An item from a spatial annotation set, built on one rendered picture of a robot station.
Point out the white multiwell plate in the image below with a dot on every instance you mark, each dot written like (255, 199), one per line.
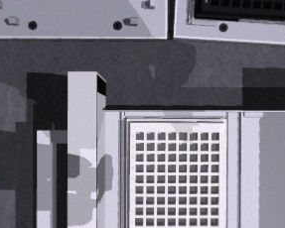
(175, 153)

